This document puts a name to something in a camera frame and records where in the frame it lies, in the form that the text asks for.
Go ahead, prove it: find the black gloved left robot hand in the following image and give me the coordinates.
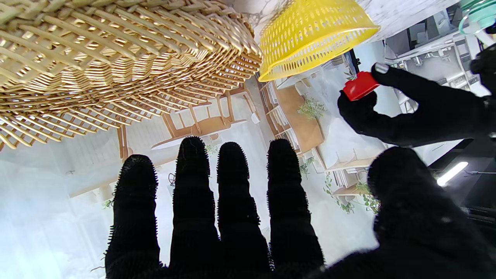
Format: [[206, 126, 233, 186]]
[[337, 43, 496, 148]]

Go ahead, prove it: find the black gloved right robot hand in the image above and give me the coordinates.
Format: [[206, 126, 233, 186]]
[[105, 136, 496, 279]]

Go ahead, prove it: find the red toy building block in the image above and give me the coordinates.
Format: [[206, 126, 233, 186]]
[[343, 71, 381, 101]]

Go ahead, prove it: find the white tube ceiling lamp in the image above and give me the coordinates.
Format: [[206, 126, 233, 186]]
[[437, 162, 469, 187]]

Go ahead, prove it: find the black backdrop stand pole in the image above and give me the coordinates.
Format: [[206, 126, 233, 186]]
[[348, 48, 362, 75]]

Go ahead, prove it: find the teal round plastic object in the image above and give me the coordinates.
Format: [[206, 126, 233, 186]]
[[459, 0, 496, 35]]

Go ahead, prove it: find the yellow perforated plastic basket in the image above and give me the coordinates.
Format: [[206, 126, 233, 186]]
[[258, 0, 381, 83]]

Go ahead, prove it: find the printed room scene backdrop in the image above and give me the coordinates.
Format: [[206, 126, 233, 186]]
[[0, 41, 438, 279]]

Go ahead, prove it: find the round woven wicker basket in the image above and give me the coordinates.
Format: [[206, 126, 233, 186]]
[[0, 0, 263, 150]]

